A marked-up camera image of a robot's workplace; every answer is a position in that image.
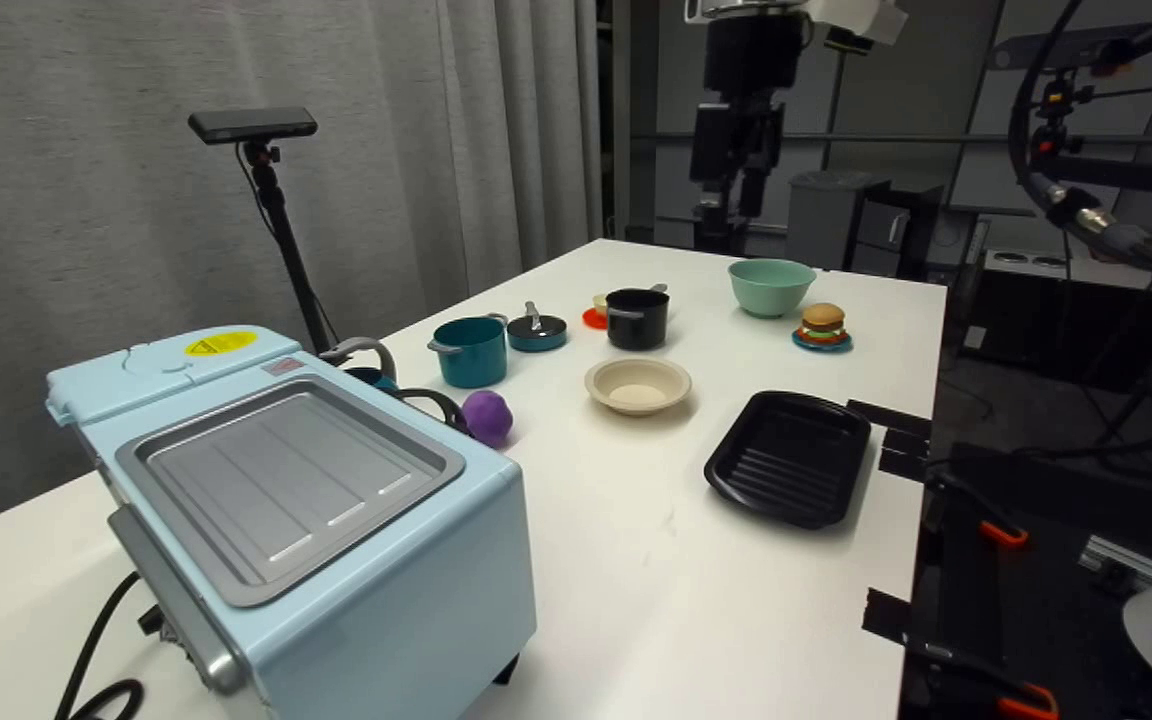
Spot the white round plate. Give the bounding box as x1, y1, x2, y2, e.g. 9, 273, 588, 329
578, 354, 695, 420

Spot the black oven power cable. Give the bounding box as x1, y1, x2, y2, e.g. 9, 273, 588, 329
53, 571, 153, 720

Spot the black coiled cable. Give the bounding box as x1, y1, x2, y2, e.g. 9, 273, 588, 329
315, 337, 474, 437

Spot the toy burger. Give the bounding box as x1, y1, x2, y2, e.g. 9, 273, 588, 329
796, 301, 853, 342

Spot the short black tape strip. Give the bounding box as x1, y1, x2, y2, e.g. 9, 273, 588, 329
878, 456, 935, 489
877, 428, 935, 469
861, 583, 926, 646

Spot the small teal plate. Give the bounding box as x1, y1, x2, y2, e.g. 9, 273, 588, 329
788, 322, 855, 361

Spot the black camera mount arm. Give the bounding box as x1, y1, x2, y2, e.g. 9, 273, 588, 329
1021, 70, 1152, 230

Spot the black camera on clamp mount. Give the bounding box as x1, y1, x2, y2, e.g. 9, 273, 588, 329
991, 18, 1152, 79

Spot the dark grey cabinet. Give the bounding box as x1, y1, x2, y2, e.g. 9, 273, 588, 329
783, 168, 946, 280

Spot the mint green bowl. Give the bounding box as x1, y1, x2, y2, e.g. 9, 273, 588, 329
724, 256, 821, 322

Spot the teal toy pot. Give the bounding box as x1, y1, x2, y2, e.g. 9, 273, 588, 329
428, 313, 513, 390

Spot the light blue toaster oven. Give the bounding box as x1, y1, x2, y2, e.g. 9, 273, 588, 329
42, 319, 539, 720

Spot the purple toy eggplant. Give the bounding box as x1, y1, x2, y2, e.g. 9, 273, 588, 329
454, 387, 516, 447

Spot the grey curtain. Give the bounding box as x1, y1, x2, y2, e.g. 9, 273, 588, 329
0, 0, 607, 545

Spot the black equipment box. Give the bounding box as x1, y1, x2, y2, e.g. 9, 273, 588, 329
973, 247, 1152, 390

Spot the black bar camera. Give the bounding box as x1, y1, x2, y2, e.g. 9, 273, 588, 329
182, 105, 321, 148

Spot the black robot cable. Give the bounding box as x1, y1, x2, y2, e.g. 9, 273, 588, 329
1003, 0, 1152, 280

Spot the black camera stand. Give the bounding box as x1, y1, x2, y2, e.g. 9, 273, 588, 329
238, 137, 341, 354

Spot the black ribbed rectangular tray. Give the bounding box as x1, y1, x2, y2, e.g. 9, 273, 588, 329
698, 387, 877, 530

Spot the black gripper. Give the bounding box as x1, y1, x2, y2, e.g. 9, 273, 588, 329
688, 91, 793, 256

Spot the black toy pot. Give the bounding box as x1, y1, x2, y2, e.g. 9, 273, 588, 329
600, 285, 670, 354

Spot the orange clamp handle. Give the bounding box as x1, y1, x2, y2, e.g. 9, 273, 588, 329
991, 678, 1063, 720
976, 516, 1035, 551

